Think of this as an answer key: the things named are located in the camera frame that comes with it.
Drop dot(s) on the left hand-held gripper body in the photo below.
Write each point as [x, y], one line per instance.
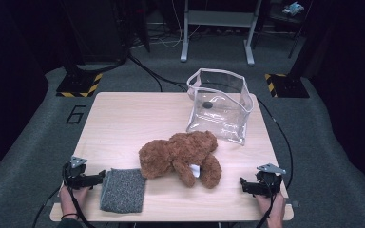
[76, 179]

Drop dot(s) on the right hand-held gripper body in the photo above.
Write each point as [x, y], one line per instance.
[271, 185]

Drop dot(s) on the grey fuzzy garment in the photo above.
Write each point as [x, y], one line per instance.
[123, 191]

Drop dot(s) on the clear plastic bag white trim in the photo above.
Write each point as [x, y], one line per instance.
[218, 120]

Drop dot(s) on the brown teddy bear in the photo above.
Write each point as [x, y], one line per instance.
[177, 152]

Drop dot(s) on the person's left hand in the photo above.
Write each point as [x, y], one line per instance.
[71, 202]

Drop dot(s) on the person's right hand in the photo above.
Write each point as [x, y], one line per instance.
[279, 209]

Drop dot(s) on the black wristband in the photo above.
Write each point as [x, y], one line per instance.
[69, 216]

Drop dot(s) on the dark round table grommet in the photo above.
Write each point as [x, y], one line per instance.
[207, 105]

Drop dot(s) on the dark curtain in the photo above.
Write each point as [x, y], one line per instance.
[6, 79]
[351, 79]

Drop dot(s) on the black cabinet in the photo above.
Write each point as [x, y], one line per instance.
[98, 31]

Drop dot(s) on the blue and white object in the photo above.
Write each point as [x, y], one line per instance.
[293, 8]

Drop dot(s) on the white metal desk frame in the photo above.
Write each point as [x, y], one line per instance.
[221, 18]

